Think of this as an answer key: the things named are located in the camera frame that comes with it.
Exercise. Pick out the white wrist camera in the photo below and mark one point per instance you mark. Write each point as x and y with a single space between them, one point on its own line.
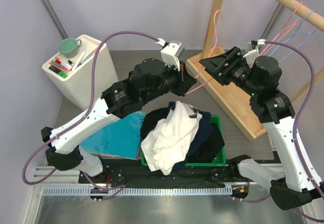
253 53
170 53

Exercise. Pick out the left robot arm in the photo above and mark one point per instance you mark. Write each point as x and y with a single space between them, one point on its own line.
148 81

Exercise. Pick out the green capped marker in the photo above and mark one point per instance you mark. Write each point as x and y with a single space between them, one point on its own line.
62 74

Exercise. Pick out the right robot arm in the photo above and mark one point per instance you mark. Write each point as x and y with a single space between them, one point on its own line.
299 184

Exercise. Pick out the blue folder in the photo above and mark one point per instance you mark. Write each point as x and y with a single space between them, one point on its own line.
120 139

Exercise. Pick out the red marker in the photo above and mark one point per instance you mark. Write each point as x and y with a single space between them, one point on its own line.
68 66

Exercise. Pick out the green ceramic cup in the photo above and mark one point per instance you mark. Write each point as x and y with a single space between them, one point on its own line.
69 47

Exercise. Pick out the green plastic tray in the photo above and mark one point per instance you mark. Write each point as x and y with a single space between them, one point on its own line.
219 160

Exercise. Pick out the pink hanger of navy shirt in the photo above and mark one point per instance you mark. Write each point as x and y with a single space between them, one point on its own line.
287 28

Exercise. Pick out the white t-shirt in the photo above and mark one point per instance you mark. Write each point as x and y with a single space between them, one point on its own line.
169 142

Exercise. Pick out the white slotted cable duct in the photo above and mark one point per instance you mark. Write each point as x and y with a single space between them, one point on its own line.
89 191

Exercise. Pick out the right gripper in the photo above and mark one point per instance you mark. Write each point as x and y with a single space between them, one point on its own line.
216 65

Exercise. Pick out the orange tipped white pen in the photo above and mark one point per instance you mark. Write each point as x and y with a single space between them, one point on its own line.
89 55

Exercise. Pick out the wooden clothes rack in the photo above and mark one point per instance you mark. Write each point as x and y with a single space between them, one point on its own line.
230 98

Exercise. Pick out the black flower print t-shirt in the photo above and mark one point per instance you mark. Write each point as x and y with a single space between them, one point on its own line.
154 116

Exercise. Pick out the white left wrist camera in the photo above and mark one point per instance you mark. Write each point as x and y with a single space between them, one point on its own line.
170 53

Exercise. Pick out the white square bin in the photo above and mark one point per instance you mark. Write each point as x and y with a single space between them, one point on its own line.
77 86

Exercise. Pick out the pink hanger of white shirt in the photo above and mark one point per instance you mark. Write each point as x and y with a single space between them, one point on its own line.
215 19

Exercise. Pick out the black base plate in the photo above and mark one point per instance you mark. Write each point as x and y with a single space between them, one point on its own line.
133 174

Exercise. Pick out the navy blue t-shirt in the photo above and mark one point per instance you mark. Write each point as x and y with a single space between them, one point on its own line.
202 149

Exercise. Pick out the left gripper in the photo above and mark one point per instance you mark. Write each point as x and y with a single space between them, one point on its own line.
185 80

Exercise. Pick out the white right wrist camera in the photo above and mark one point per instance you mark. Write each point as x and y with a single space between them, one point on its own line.
253 53

